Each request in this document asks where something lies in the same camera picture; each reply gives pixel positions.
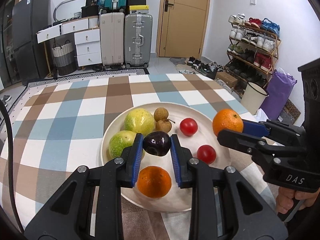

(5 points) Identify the cardboard box on floor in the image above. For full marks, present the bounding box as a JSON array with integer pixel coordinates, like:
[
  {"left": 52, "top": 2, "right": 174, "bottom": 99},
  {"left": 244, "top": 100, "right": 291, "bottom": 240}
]
[{"left": 216, "top": 72, "right": 238, "bottom": 88}]

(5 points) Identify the silver aluminium suitcase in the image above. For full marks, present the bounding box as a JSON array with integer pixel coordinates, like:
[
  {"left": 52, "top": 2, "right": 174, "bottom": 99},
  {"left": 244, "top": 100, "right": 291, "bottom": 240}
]
[{"left": 124, "top": 13, "right": 153, "bottom": 68}]

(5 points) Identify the checkered tablecloth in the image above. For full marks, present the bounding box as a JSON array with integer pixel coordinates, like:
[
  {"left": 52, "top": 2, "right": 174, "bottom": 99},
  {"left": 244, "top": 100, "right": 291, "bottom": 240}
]
[{"left": 10, "top": 74, "right": 277, "bottom": 239}]

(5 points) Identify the large yellow-green guava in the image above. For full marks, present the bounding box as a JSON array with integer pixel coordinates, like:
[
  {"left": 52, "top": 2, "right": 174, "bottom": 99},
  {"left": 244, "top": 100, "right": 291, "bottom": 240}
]
[{"left": 108, "top": 131, "right": 137, "bottom": 159}]

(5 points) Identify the white drawer desk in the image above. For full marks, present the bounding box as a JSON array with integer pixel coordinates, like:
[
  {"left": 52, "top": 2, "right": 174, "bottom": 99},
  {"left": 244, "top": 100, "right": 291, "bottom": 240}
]
[{"left": 36, "top": 16, "right": 102, "bottom": 68}]

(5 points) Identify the purple bag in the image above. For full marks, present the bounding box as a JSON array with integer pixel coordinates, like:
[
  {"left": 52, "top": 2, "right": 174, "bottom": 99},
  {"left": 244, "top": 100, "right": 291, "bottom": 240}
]
[{"left": 260, "top": 68, "right": 297, "bottom": 120}]

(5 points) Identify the cream round plate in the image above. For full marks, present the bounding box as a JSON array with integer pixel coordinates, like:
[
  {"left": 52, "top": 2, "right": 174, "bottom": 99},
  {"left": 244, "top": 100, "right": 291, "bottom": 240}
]
[{"left": 100, "top": 102, "right": 232, "bottom": 214}]

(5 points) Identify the black cable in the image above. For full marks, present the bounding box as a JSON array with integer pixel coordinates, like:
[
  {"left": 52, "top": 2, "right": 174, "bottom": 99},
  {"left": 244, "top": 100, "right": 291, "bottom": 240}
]
[{"left": 0, "top": 100, "right": 25, "bottom": 230}]

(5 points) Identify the wooden shoe rack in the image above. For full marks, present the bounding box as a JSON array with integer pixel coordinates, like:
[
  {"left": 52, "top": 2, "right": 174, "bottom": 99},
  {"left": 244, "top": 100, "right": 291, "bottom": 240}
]
[{"left": 225, "top": 22, "right": 281, "bottom": 88}]

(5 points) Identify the woven laundry basket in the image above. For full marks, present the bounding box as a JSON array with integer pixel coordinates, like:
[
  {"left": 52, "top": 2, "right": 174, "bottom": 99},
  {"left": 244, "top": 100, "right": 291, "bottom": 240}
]
[{"left": 52, "top": 40, "right": 76, "bottom": 76}]

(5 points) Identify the person's right hand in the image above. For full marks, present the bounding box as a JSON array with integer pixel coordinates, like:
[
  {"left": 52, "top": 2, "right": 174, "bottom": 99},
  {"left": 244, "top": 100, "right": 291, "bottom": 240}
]
[{"left": 276, "top": 187, "right": 319, "bottom": 214}]

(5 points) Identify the orange tangerine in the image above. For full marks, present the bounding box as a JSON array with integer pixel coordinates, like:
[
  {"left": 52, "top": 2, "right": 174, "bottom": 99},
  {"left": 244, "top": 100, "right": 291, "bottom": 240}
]
[
  {"left": 212, "top": 109, "right": 244, "bottom": 136},
  {"left": 137, "top": 166, "right": 172, "bottom": 198}
]

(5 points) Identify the red cherry tomato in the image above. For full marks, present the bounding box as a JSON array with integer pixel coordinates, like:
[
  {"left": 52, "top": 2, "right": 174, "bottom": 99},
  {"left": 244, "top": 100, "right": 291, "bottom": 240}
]
[
  {"left": 180, "top": 118, "right": 198, "bottom": 136},
  {"left": 197, "top": 145, "right": 216, "bottom": 164}
]

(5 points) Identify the wooden door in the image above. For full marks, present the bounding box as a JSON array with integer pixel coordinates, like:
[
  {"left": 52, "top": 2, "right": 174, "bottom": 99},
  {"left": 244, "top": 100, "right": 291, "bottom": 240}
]
[{"left": 156, "top": 0, "right": 210, "bottom": 58}]

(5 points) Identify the dark plum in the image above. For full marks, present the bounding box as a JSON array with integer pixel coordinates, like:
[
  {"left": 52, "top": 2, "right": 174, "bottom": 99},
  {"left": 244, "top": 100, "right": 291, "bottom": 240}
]
[{"left": 143, "top": 131, "right": 171, "bottom": 157}]

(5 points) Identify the black refrigerator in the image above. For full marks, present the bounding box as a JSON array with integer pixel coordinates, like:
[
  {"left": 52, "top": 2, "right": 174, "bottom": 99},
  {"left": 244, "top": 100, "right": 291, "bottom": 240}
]
[{"left": 12, "top": 0, "right": 49, "bottom": 85}]

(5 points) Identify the beige suitcase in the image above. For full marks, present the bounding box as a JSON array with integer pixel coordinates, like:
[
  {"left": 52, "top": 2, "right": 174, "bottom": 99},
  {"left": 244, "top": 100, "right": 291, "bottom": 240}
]
[{"left": 100, "top": 12, "right": 125, "bottom": 66}]

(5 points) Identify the white enamel bucket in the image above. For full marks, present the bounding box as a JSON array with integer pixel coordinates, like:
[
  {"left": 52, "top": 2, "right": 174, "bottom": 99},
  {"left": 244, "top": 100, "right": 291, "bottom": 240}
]
[{"left": 240, "top": 82, "right": 269, "bottom": 115}]

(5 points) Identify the brown longan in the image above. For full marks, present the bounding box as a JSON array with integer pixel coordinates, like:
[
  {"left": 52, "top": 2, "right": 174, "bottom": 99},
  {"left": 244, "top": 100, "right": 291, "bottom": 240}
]
[
  {"left": 153, "top": 107, "right": 169, "bottom": 122},
  {"left": 156, "top": 119, "right": 175, "bottom": 133}
]

